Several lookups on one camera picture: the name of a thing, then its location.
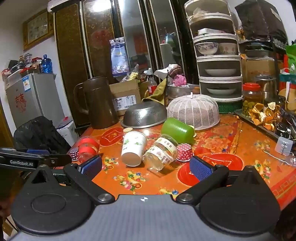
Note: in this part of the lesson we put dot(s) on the green plastic shopping bag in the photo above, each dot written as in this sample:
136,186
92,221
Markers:
290,52

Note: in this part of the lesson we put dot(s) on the wooden framed wall clock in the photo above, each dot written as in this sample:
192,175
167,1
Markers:
37,28

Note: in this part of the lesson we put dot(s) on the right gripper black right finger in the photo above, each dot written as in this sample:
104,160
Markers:
210,177

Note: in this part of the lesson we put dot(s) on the grey small refrigerator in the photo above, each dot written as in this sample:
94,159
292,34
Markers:
34,95

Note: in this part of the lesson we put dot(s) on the blue water bottle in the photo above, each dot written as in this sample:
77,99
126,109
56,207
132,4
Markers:
47,64

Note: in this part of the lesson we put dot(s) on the green plastic cup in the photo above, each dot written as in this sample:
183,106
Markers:
179,131

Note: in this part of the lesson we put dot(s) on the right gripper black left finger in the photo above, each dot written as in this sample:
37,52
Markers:
81,177

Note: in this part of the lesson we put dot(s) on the white paper cup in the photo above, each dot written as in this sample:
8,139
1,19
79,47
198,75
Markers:
133,148

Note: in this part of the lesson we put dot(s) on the white mesh food cover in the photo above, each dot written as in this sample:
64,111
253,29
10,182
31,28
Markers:
197,110

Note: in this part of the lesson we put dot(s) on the black jacket on chair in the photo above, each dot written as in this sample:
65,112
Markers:
40,134

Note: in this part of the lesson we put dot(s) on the blue white snack bag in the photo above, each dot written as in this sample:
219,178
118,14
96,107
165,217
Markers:
119,59

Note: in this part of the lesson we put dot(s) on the tray of dried orange peels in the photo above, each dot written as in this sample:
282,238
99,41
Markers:
271,119

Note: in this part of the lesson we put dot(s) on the steel colander bowl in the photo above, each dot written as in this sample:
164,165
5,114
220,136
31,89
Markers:
144,115

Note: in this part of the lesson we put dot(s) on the red polka dot jar lid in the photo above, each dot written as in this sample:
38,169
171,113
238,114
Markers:
184,152

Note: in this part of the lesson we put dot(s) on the pickle jar with red lid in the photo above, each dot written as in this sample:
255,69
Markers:
251,96

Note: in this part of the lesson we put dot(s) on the dark polka dot small lid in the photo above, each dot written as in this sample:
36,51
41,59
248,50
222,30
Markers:
73,153

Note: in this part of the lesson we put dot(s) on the white tiered dish rack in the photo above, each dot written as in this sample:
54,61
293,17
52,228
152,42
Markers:
217,52

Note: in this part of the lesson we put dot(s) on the clear glass jar with label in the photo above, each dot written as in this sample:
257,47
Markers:
162,152

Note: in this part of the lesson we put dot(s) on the clear adhesive wall hook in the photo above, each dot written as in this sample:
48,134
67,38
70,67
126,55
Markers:
284,146

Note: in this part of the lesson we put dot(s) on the red label sauce bottle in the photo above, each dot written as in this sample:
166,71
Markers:
152,85

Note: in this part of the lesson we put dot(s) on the brown plastic pitcher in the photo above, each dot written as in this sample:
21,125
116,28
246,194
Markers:
99,102

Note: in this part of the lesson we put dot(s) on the floral porcelain bowl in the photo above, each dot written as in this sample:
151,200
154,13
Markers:
207,48

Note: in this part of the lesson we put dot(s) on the large black bag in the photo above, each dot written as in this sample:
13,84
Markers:
260,21

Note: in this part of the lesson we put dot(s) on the cardboard box with label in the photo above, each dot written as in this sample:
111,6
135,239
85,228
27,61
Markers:
124,95

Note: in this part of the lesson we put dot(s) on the dark wooden wardrobe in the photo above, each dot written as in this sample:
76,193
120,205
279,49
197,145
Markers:
156,35

